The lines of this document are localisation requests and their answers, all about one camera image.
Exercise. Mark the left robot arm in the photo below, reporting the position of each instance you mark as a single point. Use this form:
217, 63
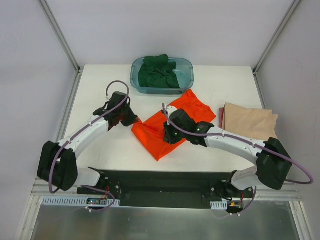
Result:
58, 160

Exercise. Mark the aluminium frame post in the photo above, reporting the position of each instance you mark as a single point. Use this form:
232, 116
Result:
277, 34
59, 34

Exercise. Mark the left aluminium frame post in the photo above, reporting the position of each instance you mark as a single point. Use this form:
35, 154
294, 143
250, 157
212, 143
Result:
59, 34

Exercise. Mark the right white cable duct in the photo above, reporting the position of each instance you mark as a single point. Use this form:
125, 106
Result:
219, 205

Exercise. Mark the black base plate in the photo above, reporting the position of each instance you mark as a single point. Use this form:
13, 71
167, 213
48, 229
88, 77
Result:
155, 189

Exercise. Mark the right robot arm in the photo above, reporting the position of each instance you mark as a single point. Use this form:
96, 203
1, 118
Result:
270, 167

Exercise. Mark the right aluminium frame post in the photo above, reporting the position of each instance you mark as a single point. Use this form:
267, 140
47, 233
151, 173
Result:
277, 34

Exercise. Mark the teal plastic bin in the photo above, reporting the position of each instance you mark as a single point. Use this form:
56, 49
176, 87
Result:
184, 72

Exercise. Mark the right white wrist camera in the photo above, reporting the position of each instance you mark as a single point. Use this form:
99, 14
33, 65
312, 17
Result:
168, 109

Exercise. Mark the left white cable duct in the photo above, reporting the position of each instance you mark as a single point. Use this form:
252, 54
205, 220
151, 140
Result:
68, 201

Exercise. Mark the dark green t shirt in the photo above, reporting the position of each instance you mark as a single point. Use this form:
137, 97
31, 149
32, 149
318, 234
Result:
158, 72

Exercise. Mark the white cable duct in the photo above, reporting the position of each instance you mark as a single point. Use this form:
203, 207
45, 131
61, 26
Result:
219, 205
68, 201

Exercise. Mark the pink folded t shirt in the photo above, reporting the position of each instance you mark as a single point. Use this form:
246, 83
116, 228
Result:
221, 118

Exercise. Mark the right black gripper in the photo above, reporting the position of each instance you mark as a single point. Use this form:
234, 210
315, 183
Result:
170, 135

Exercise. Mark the beige folded t shirt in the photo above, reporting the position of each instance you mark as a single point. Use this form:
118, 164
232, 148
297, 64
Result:
254, 123

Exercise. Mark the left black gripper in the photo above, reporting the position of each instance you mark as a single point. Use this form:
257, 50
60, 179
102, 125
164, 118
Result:
127, 117

